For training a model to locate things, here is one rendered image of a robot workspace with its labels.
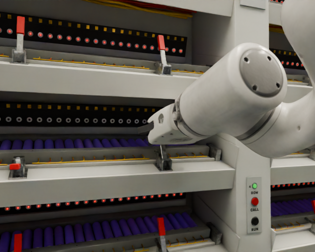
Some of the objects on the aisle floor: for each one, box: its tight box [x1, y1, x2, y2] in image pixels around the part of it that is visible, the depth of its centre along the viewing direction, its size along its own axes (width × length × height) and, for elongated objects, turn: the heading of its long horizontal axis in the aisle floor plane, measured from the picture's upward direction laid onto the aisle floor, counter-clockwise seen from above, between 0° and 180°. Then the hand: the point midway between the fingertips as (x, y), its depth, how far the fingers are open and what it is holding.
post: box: [192, 0, 271, 252], centre depth 74 cm, size 20×9×174 cm
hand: (160, 136), depth 61 cm, fingers open, 3 cm apart
